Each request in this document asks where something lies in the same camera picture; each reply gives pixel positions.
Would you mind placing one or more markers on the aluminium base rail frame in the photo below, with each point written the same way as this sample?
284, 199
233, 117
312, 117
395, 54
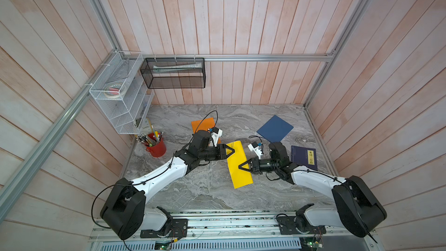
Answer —
235, 230

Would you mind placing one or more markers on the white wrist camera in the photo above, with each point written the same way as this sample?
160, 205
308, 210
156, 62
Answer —
257, 148
216, 134

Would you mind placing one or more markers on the tape roll in shelf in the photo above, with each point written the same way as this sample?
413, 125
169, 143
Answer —
115, 91

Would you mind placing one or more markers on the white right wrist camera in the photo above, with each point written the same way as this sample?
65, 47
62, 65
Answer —
257, 148

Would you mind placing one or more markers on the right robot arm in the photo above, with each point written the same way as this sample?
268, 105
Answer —
356, 208

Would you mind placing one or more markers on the blue paper document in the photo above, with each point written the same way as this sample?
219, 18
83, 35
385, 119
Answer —
275, 130

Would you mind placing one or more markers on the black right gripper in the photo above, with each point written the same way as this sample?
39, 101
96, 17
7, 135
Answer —
255, 165

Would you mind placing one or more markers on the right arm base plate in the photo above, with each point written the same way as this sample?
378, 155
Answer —
293, 225

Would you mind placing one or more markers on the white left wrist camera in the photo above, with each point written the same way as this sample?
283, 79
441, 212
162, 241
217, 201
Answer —
216, 134

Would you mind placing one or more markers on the red pen holder cup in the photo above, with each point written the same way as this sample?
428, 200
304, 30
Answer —
157, 150

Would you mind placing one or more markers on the white wire mesh shelf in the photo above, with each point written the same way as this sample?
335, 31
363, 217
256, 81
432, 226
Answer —
125, 114

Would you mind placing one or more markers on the paper in black basket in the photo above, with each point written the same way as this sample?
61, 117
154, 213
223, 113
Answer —
176, 68

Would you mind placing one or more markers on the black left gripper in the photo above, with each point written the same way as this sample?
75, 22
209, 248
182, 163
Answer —
222, 151

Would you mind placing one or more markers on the orange paper document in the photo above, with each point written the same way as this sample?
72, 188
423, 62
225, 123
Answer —
204, 124

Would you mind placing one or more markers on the yellow paper document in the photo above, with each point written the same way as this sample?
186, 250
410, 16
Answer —
240, 178

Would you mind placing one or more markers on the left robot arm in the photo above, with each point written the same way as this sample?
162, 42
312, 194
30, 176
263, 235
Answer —
125, 208

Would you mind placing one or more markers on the dark navy book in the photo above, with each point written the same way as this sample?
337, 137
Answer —
304, 157

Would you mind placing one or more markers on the black wire mesh basket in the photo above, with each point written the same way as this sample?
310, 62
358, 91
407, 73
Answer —
193, 80

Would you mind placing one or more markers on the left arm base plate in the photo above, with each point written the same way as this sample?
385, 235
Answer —
174, 228

